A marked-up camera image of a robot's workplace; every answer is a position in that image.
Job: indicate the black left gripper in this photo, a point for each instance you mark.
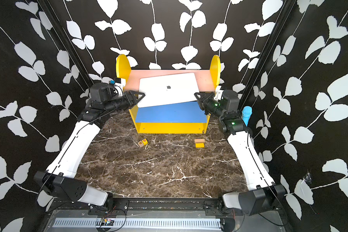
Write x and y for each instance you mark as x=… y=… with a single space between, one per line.
x=134 y=102

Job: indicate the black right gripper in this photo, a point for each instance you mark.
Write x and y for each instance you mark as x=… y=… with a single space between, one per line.
x=205 y=104

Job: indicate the silver laptop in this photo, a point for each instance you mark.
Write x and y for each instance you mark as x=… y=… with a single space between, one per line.
x=168 y=89

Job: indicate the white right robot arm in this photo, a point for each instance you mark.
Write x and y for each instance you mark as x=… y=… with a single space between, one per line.
x=263 y=193

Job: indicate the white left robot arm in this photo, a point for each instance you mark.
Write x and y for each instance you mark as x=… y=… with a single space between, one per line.
x=58 y=180

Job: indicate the yellow two-tier toy shelf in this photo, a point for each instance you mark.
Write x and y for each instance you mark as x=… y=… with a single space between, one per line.
x=177 y=118

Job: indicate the yellow number cube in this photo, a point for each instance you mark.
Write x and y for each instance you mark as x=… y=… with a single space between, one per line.
x=144 y=141

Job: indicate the wooden number cube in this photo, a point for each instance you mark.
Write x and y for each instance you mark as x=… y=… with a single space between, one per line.
x=140 y=144

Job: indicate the wooden block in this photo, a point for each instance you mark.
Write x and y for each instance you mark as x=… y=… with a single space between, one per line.
x=199 y=141

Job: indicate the yellow flat block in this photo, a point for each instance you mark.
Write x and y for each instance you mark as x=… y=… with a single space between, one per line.
x=199 y=145

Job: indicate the small green circuit board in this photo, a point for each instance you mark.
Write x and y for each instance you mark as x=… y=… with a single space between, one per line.
x=107 y=222

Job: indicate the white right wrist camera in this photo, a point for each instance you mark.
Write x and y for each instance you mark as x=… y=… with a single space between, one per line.
x=218 y=93

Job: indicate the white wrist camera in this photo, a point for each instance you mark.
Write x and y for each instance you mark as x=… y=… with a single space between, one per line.
x=119 y=83
x=218 y=93

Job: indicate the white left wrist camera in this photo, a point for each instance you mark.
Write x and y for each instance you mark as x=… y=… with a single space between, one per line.
x=119 y=83

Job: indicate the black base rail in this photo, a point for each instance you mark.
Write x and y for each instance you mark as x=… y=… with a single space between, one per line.
x=210 y=206

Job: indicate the white slotted cable duct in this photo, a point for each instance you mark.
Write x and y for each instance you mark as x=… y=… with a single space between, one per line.
x=147 y=223

